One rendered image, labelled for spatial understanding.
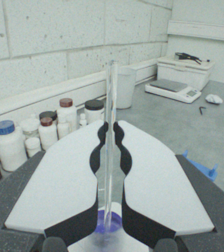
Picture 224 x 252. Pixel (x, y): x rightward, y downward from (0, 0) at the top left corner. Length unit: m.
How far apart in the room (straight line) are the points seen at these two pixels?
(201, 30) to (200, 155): 1.06
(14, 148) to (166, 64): 0.96
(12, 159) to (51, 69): 0.36
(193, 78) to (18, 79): 0.89
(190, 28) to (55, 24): 1.02
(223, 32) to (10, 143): 1.35
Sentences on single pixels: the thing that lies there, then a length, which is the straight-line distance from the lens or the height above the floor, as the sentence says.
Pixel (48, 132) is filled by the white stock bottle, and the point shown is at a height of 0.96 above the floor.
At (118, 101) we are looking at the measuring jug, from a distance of 0.78.
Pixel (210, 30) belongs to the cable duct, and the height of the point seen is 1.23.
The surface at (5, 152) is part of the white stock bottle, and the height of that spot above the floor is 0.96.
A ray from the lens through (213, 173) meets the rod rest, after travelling 0.50.
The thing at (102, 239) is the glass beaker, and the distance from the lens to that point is 0.20.
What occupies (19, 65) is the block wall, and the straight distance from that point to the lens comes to 0.65.
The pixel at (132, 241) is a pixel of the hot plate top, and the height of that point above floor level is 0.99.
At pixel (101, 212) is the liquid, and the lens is 0.24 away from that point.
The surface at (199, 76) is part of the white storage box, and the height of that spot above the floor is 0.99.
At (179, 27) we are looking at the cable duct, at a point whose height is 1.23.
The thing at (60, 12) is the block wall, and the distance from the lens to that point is 0.75.
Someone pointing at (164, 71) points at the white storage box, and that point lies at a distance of 1.21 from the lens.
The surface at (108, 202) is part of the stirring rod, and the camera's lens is 0.17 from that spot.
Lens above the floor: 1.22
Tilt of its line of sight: 29 degrees down
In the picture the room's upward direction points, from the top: 3 degrees clockwise
